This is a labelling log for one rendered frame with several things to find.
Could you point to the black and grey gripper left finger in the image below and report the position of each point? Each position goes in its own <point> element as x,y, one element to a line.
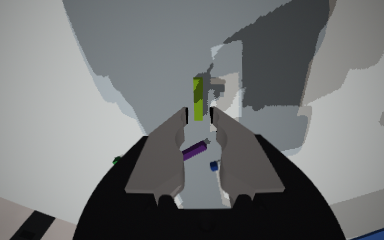
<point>152,167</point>

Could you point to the olive green rectangular rod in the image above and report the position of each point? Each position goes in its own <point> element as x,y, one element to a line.
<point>198,98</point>

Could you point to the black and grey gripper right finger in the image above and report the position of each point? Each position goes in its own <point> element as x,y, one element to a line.
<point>251,165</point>

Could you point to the small blue block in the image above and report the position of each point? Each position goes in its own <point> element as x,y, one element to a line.
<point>213,166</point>

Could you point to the purple rod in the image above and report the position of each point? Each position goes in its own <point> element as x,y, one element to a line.
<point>194,150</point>

